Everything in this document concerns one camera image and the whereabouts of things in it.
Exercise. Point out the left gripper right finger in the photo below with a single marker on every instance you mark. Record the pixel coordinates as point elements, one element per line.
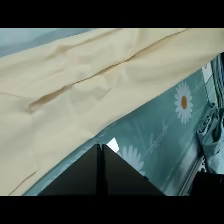
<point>123,176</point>

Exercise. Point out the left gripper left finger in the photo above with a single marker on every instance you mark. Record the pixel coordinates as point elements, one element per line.
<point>80,176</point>

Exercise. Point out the cream shirt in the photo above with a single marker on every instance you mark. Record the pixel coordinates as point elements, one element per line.
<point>76,90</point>

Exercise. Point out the grey-blue patterned garment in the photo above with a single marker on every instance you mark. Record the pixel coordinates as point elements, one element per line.
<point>211,140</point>

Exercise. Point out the silver frame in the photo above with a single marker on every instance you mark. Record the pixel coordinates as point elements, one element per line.
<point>190,176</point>

